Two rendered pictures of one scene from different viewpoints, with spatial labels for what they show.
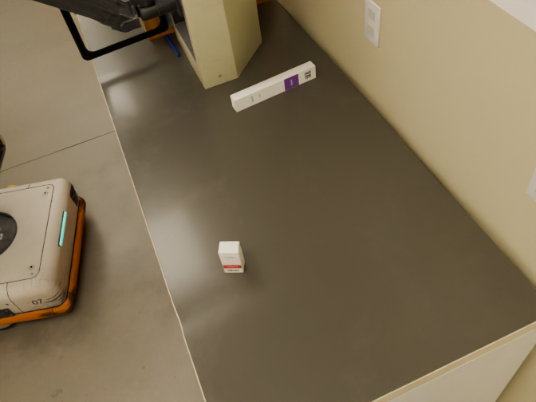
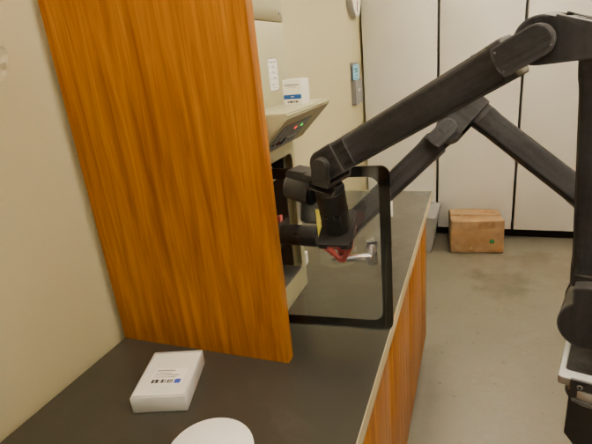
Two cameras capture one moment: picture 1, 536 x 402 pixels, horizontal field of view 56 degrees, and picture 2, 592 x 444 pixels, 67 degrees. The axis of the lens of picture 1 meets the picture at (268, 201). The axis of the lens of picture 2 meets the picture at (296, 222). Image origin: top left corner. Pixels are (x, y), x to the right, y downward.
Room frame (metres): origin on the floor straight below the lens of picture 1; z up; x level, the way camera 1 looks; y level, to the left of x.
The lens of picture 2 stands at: (2.35, 0.90, 1.61)
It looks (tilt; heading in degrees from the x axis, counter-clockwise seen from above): 20 degrees down; 217
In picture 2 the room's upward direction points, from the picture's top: 6 degrees counter-clockwise
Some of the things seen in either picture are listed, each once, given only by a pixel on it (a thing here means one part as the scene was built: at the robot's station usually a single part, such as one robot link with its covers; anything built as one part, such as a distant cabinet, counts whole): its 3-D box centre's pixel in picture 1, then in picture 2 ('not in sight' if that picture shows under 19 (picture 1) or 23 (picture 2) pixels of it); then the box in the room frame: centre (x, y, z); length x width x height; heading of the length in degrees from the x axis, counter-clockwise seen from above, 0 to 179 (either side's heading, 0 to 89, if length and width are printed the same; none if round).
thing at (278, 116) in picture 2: not in sight; (291, 127); (1.44, 0.22, 1.46); 0.32 x 0.12 x 0.10; 15
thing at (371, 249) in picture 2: not in sight; (353, 254); (1.55, 0.45, 1.20); 0.10 x 0.05 x 0.03; 109
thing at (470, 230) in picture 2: not in sight; (475, 230); (-1.33, -0.02, 0.14); 0.41 x 0.33 x 0.29; 111
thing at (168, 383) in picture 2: not in sight; (170, 379); (1.86, 0.13, 0.96); 0.16 x 0.12 x 0.04; 33
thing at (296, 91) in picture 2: not in sight; (296, 91); (1.38, 0.21, 1.54); 0.05 x 0.05 x 0.06; 11
